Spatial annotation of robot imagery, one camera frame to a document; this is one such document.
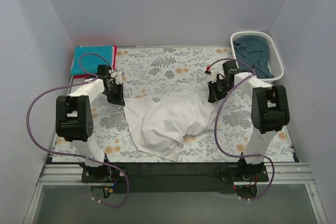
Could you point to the aluminium rail frame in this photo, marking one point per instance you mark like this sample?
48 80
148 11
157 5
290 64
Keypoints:
61 197

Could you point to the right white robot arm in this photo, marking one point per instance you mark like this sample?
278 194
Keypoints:
269 114

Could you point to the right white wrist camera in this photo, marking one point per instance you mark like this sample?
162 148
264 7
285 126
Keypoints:
214 74

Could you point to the white t shirt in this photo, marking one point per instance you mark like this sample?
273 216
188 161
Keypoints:
158 128

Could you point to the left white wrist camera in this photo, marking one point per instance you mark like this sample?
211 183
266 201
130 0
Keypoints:
116 76

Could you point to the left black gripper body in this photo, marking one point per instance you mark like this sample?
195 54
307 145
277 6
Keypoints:
116 94

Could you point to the white plastic laundry basket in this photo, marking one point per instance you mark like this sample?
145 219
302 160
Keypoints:
274 63

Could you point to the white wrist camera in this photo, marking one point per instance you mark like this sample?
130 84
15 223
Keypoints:
214 74
116 76

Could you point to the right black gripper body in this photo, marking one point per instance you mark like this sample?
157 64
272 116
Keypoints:
215 92

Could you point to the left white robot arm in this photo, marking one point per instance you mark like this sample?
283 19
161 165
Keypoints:
74 120

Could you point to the dark teal t shirt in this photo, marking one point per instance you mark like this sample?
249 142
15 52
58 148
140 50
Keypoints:
254 51

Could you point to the folded red t shirt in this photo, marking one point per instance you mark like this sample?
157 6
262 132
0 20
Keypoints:
114 58

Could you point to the folded teal t shirt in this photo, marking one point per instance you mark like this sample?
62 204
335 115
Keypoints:
92 58

